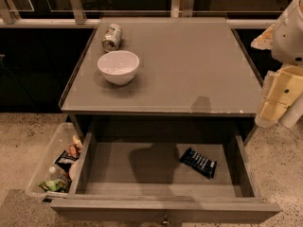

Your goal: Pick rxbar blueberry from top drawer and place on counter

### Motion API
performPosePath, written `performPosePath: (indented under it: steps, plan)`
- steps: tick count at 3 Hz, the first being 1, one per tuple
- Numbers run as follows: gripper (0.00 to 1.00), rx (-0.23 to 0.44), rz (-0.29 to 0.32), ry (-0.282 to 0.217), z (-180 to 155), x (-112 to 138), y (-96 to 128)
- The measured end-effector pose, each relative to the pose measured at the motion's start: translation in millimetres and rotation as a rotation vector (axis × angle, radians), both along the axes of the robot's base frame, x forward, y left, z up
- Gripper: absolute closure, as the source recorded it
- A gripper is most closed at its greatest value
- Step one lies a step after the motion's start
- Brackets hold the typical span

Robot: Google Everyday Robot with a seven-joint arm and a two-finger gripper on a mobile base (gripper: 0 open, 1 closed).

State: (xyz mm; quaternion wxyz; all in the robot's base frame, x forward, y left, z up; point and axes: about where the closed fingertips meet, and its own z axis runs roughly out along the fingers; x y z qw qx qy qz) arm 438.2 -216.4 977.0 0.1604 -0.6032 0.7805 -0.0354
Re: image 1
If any dark blue snack bar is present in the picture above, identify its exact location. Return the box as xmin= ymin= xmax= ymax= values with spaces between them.
xmin=180 ymin=148 xmax=217 ymax=179

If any green snack bag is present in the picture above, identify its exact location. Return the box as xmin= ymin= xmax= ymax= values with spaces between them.
xmin=38 ymin=180 xmax=68 ymax=193

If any grey cabinet with counter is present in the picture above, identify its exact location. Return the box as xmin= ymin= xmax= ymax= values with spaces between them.
xmin=58 ymin=16 xmax=264 ymax=144

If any clear plastic bin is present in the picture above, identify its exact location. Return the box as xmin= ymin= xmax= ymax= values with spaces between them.
xmin=26 ymin=123 xmax=80 ymax=200

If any white ceramic bowl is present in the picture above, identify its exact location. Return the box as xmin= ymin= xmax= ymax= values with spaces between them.
xmin=98 ymin=50 xmax=140 ymax=85

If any metal drawer knob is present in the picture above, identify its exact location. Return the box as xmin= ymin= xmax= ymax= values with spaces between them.
xmin=161 ymin=214 xmax=170 ymax=226

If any metal railing with glass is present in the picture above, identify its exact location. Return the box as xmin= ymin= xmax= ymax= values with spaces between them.
xmin=1 ymin=0 xmax=292 ymax=24

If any crushed soda can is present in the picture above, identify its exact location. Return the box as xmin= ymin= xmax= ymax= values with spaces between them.
xmin=102 ymin=24 xmax=122 ymax=52

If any red orange snack packet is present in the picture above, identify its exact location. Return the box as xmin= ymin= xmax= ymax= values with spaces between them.
xmin=68 ymin=135 xmax=83 ymax=158

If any open grey top drawer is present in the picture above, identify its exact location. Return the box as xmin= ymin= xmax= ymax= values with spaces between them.
xmin=51 ymin=135 xmax=280 ymax=223

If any black snack packet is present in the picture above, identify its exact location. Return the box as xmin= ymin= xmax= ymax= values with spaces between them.
xmin=54 ymin=150 xmax=77 ymax=172

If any clear plastic bottle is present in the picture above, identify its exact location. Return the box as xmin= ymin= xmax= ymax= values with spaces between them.
xmin=49 ymin=166 xmax=69 ymax=183

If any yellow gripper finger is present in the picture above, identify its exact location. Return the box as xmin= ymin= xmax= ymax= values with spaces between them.
xmin=251 ymin=25 xmax=275 ymax=50
xmin=255 ymin=64 xmax=303 ymax=128

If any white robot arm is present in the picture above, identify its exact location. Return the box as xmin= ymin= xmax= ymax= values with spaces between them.
xmin=251 ymin=0 xmax=303 ymax=128

